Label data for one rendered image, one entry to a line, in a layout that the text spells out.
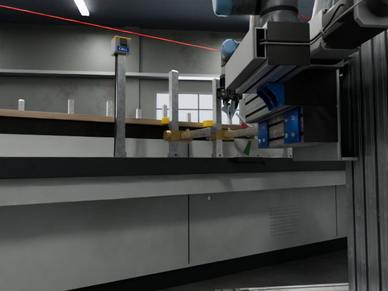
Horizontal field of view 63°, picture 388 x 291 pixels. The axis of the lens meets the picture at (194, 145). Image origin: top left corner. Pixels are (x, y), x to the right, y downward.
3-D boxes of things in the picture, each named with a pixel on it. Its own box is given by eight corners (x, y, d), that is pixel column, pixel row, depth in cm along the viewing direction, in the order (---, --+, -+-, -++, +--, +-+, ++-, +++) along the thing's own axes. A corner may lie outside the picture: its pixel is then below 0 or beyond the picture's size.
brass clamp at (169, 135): (193, 141, 153) (193, 130, 153) (167, 140, 146) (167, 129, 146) (187, 142, 158) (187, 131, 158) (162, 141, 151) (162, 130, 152)
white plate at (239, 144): (272, 157, 178) (271, 140, 178) (234, 157, 165) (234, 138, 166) (271, 157, 178) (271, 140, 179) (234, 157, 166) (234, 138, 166)
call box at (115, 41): (130, 55, 139) (130, 38, 139) (115, 52, 135) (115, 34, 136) (126, 60, 145) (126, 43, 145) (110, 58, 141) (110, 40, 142)
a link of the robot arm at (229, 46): (246, 37, 143) (243, 45, 154) (220, 37, 143) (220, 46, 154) (246, 54, 142) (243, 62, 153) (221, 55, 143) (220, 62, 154)
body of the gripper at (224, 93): (216, 100, 156) (216, 75, 157) (226, 102, 163) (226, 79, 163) (229, 97, 151) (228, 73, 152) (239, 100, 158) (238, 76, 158)
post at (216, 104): (222, 170, 162) (221, 77, 164) (216, 170, 160) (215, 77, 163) (218, 170, 165) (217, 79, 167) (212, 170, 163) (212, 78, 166)
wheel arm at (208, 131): (217, 137, 129) (217, 126, 129) (210, 137, 127) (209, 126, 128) (171, 142, 167) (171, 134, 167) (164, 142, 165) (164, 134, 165)
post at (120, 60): (126, 156, 137) (127, 54, 139) (115, 156, 134) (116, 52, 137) (123, 157, 141) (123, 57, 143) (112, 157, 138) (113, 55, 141)
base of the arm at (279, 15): (314, 36, 92) (313, 3, 92) (264, 34, 90) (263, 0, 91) (292, 54, 107) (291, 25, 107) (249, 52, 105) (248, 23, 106)
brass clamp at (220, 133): (234, 140, 165) (234, 130, 165) (213, 138, 159) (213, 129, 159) (227, 140, 171) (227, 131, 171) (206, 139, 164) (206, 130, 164)
